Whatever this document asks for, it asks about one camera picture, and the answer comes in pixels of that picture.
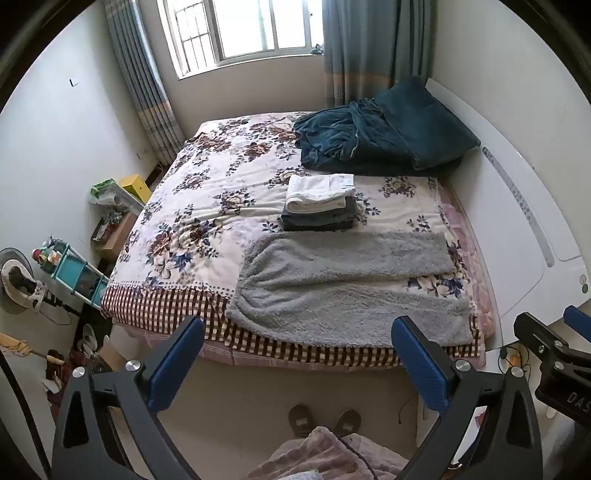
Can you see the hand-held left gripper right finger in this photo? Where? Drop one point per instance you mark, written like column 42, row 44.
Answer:
column 418, row 364

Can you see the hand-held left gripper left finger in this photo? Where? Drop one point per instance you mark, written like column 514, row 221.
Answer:
column 178, row 364

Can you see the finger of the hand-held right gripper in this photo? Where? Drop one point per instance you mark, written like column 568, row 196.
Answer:
column 545, row 344
column 579, row 321

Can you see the grey fluffy towel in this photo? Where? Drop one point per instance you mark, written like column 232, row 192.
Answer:
column 323, row 286

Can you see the dark grey folded pants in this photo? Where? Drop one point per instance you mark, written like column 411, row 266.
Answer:
column 318, row 220

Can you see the white folded pants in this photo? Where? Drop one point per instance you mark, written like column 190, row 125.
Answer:
column 318, row 189

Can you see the brown slipper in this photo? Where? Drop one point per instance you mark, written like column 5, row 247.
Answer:
column 301, row 420
column 347, row 422

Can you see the pile of shoes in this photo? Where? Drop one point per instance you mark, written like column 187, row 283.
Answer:
column 87, row 344

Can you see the white bed headboard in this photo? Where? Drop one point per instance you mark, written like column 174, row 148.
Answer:
column 521, row 207

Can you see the teal shelf cart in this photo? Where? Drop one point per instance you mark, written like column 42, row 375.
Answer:
column 74, row 274

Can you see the person's pink fleece clothing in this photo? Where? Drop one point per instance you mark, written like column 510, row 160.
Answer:
column 314, row 454

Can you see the cardboard box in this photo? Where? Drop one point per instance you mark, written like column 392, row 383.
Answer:
column 117, row 233

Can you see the standing fan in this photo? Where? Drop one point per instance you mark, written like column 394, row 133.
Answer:
column 18, row 286

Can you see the yellow box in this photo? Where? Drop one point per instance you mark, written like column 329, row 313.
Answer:
column 134, row 187

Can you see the floral bed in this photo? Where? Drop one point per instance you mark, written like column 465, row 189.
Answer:
column 221, row 184

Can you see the green packet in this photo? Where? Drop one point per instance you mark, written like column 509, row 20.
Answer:
column 105, row 189

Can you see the teal blanket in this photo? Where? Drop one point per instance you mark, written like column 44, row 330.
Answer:
column 341, row 138

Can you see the teal pillow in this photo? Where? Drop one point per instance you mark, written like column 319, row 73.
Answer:
column 425, row 124

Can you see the striped blue curtain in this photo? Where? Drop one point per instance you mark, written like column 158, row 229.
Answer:
column 147, row 92
column 369, row 46

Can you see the window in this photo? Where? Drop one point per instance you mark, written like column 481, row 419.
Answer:
column 244, row 27

